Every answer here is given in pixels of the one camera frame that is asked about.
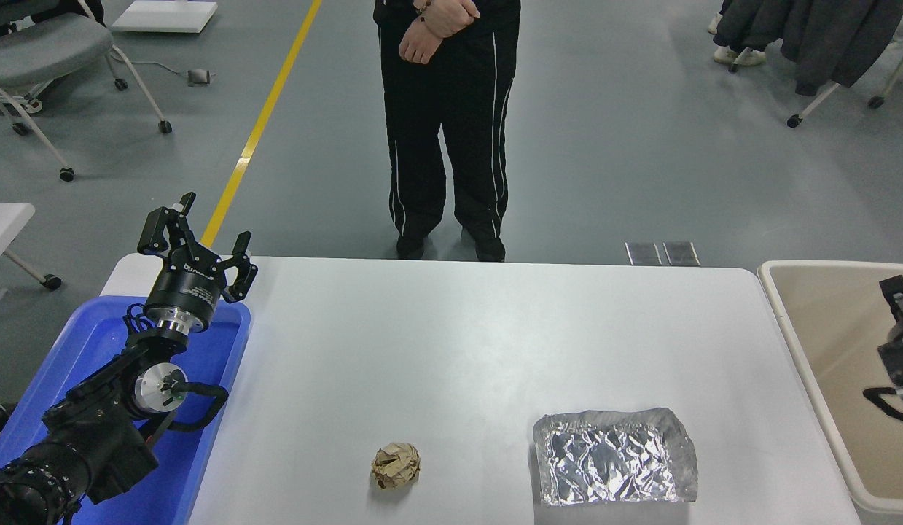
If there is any grey office chair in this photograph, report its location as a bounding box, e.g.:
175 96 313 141
0 0 173 182

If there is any person's left hand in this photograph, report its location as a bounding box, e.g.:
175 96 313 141
398 20 445 66

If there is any crumpled tan paper ball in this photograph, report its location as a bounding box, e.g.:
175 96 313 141
370 443 421 490

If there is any blue plastic tray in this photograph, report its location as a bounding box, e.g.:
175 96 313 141
0 295 252 525

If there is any white chair with castors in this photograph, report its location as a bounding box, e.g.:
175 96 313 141
728 15 903 129

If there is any person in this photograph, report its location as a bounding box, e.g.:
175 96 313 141
372 0 522 262

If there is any white flat board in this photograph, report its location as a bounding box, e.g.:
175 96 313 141
111 0 219 34

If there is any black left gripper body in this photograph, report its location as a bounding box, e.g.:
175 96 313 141
144 257 227 327

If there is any large pale bin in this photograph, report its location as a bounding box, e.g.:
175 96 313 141
757 260 903 517

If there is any white side table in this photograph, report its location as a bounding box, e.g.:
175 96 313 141
0 202 63 292

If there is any dark grey hanging coat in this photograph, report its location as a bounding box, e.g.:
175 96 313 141
714 0 903 97

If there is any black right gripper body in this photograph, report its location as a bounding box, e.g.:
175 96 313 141
877 332 903 392

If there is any person's right hand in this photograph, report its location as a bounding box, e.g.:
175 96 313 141
421 0 482 40

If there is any silver foil tray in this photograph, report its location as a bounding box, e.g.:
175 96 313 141
532 407 699 507

